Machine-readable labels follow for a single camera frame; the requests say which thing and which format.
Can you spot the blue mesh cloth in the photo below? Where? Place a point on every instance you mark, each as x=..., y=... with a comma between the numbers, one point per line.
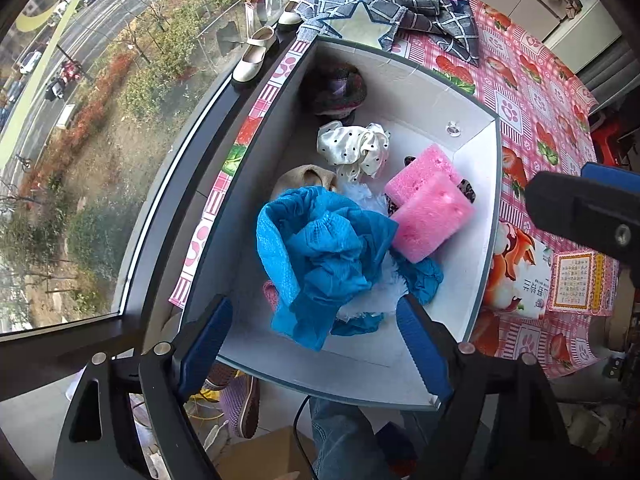
x=320, y=255

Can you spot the purple plaid slipper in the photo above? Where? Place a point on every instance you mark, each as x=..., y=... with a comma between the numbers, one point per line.
x=240, y=400

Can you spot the pink patterned carton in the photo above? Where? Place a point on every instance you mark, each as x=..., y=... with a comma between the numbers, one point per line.
x=580, y=285

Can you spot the beige sock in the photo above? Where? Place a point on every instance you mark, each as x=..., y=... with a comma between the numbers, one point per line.
x=305, y=180

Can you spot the white cardboard box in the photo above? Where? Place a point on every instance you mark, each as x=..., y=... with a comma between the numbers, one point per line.
x=415, y=105

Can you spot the person's jeans leg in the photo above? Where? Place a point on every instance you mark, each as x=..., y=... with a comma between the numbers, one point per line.
x=345, y=440

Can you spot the grey curtain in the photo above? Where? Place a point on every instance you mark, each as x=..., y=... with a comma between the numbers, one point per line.
x=602, y=70

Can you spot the white polka dot scrunchie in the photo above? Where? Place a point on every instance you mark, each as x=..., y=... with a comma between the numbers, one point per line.
x=350, y=147

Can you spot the pink sponge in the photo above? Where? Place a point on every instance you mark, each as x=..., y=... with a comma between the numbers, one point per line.
x=420, y=170
x=430, y=220

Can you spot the dark knitted sock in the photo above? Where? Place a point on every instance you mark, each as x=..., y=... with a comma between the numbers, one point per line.
x=335, y=90

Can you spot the leopard print scrunchie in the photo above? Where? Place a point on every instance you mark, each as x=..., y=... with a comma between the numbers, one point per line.
x=467, y=190

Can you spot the grey plaid cloth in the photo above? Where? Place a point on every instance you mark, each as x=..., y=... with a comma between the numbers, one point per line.
x=400, y=5

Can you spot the brown cardboard box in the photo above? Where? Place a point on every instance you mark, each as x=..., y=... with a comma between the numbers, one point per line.
x=265, y=455

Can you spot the pink knitted sock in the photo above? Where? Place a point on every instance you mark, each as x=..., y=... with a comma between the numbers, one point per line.
x=270, y=292

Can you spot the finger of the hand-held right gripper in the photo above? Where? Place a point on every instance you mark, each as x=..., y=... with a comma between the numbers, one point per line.
x=580, y=210

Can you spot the pink strawberry tablecloth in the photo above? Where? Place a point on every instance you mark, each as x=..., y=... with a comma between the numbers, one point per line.
x=530, y=85

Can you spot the light blue fluffy sock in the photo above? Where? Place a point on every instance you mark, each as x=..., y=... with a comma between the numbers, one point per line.
x=390, y=275

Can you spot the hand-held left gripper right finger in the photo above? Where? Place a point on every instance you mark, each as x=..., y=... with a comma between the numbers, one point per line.
x=422, y=350

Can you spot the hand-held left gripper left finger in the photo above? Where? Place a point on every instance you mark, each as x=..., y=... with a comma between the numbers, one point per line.
x=205, y=345

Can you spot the cream leather shoe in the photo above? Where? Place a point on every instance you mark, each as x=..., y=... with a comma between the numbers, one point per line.
x=292, y=10
x=252, y=57

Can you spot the white orange snack packet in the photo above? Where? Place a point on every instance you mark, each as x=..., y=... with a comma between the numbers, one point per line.
x=520, y=275

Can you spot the red plastic stool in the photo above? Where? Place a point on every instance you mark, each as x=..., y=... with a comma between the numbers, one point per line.
x=607, y=142

